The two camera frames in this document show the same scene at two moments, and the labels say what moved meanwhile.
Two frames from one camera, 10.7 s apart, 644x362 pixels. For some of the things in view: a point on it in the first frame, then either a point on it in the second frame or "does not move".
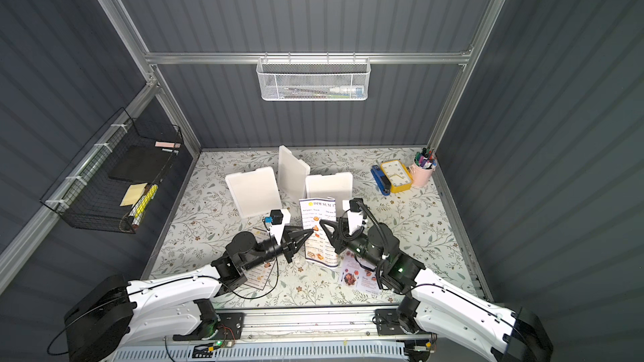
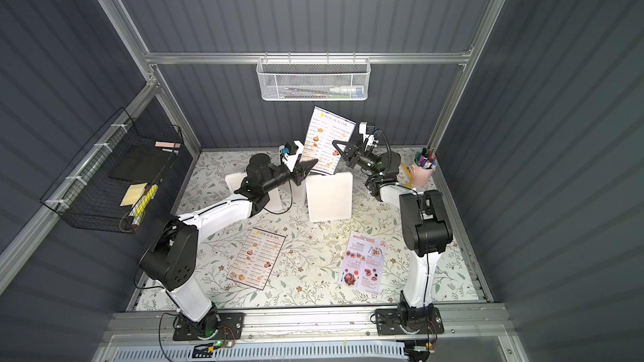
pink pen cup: x=421 y=177 does not move
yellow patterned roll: x=140 y=208 does not move
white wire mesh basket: x=314 y=78 does not move
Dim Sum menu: x=319 y=245 → x=324 y=127
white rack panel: x=339 y=187 does not move
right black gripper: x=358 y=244 → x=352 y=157
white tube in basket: x=348 y=90 does not move
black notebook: x=139 y=163 does not move
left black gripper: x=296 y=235 → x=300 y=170
